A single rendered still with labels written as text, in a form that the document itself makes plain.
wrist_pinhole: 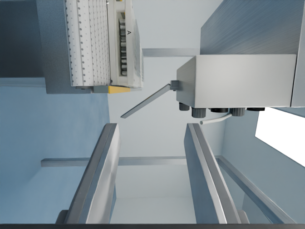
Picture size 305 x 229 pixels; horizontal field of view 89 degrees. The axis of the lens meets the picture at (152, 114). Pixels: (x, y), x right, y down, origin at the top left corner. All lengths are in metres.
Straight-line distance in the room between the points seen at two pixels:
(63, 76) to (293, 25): 0.49
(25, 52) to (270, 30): 0.63
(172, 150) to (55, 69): 3.97
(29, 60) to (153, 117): 3.44
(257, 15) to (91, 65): 0.45
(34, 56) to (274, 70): 0.58
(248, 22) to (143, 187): 4.62
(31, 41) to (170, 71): 3.32
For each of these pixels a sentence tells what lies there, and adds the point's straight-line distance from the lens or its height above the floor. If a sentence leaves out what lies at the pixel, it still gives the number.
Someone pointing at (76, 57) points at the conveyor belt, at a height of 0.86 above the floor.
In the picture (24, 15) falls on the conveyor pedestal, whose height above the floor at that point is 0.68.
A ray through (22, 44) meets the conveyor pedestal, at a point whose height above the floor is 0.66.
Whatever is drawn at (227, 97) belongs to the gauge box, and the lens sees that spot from 0.35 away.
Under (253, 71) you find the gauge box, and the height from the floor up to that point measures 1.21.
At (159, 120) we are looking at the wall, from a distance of 3.87.
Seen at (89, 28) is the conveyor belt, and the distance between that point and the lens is 0.39.
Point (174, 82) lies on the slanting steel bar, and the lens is 0.49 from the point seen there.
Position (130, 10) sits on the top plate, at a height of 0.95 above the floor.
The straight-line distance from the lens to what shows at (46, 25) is 0.43.
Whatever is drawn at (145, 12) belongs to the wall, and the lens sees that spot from 3.86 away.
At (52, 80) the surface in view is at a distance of 0.41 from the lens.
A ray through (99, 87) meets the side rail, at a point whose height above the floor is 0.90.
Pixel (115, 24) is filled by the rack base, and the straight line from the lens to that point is 0.53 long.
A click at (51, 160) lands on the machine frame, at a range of 1.76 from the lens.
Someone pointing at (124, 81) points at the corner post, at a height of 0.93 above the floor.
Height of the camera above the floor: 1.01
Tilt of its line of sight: 1 degrees up
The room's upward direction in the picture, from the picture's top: 89 degrees clockwise
